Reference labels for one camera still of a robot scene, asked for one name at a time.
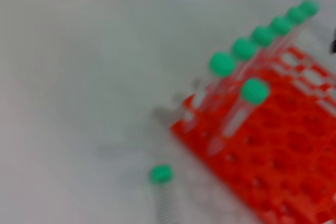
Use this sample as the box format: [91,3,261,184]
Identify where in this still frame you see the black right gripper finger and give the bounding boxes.
[329,27,336,54]

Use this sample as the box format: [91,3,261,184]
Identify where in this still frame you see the green-capped clear test tube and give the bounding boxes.
[267,16,292,51]
[285,7,307,41]
[181,52,236,133]
[207,78,270,156]
[246,25,277,59]
[296,0,321,33]
[148,164,182,224]
[223,38,258,91]

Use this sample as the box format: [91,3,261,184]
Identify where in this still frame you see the orange test tube rack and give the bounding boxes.
[169,45,336,224]

